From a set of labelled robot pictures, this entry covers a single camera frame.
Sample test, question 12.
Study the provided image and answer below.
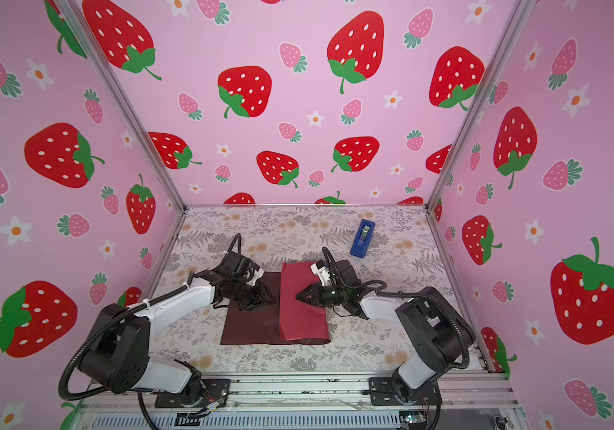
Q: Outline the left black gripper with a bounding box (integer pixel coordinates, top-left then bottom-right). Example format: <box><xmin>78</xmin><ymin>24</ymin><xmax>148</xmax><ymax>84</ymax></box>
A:
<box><xmin>232</xmin><ymin>279</ymin><xmax>279</xmax><ymax>309</ymax></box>

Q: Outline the maroon wrapping paper sheet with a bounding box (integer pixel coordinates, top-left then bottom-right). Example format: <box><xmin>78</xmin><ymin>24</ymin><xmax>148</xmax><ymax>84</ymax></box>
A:
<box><xmin>220</xmin><ymin>262</ymin><xmax>330</xmax><ymax>346</ymax></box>

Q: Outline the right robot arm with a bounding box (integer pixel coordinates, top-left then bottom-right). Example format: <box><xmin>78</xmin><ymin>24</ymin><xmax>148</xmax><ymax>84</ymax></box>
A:
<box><xmin>296</xmin><ymin>261</ymin><xmax>476</xmax><ymax>404</ymax></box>

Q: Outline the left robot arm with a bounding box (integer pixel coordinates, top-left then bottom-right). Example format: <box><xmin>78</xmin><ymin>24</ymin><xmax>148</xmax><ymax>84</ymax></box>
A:
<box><xmin>60</xmin><ymin>251</ymin><xmax>276</xmax><ymax>404</ymax></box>

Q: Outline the blue tape dispenser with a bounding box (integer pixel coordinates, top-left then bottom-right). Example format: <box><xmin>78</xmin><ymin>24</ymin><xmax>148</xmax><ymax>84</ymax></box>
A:
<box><xmin>350</xmin><ymin>220</ymin><xmax>376</xmax><ymax>259</ymax></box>

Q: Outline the floral table mat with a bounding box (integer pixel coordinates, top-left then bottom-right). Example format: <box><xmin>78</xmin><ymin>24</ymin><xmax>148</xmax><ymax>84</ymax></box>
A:
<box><xmin>150</xmin><ymin>206</ymin><xmax>456</xmax><ymax>374</ymax></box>

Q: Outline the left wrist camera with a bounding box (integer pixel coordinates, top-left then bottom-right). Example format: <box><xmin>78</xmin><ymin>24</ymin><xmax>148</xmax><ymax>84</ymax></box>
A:
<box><xmin>244</xmin><ymin>268</ymin><xmax>264</xmax><ymax>287</ymax></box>

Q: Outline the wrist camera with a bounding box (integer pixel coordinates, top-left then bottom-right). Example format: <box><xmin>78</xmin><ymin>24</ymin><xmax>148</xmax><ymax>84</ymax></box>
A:
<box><xmin>311</xmin><ymin>261</ymin><xmax>332</xmax><ymax>287</ymax></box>
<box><xmin>244</xmin><ymin>268</ymin><xmax>264</xmax><ymax>287</ymax></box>

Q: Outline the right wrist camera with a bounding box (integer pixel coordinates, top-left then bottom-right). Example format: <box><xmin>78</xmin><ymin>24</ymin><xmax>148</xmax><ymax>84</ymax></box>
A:
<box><xmin>311</xmin><ymin>261</ymin><xmax>332</xmax><ymax>287</ymax></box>

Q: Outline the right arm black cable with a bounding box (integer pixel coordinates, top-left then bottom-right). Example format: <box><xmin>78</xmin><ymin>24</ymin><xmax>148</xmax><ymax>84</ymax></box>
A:
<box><xmin>321</xmin><ymin>246</ymin><xmax>472</xmax><ymax>371</ymax></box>

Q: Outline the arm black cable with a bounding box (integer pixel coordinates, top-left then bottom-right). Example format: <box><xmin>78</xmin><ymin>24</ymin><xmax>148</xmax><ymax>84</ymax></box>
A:
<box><xmin>58</xmin><ymin>233</ymin><xmax>244</xmax><ymax>401</ymax></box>
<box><xmin>321</xmin><ymin>246</ymin><xmax>472</xmax><ymax>371</ymax></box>

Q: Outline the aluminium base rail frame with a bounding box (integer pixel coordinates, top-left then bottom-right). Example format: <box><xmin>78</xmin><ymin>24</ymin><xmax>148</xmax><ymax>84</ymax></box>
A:
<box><xmin>68</xmin><ymin>371</ymin><xmax>529</xmax><ymax>429</ymax></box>

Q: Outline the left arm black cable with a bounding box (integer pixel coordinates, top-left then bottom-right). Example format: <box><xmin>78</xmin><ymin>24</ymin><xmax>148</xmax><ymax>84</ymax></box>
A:
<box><xmin>58</xmin><ymin>233</ymin><xmax>244</xmax><ymax>401</ymax></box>

